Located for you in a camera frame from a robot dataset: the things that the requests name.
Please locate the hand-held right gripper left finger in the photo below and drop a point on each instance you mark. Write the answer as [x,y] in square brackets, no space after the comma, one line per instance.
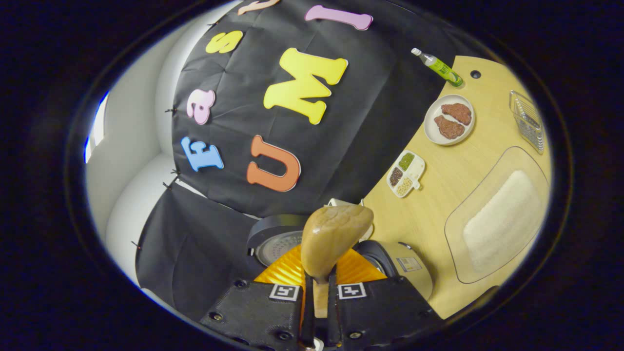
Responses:
[308,317]

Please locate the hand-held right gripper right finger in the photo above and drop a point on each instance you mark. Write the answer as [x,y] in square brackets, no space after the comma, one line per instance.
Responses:
[332,317]

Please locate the wooden spoon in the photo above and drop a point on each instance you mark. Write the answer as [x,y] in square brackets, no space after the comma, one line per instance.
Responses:
[331,234]

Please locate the grey rice cooker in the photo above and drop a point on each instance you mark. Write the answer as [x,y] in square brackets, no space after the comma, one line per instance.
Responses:
[278,226]

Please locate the white toaster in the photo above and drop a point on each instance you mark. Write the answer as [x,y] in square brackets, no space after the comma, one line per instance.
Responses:
[336,201]

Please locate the clear plastic tray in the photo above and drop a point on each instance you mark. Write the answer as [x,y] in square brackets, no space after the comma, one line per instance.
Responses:
[460,229]

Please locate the white divided bean dish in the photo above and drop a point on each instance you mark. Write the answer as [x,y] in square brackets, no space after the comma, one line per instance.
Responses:
[413,170]

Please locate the white round plate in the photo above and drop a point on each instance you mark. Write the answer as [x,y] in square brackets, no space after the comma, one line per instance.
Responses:
[431,129]

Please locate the brown meat piece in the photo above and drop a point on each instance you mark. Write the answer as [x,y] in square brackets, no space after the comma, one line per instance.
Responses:
[457,113]
[448,127]

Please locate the green drink bottle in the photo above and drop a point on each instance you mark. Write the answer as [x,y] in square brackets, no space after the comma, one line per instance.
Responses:
[441,68]

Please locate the large ceiling light panel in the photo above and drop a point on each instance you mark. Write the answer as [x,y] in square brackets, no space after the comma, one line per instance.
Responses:
[97,129]

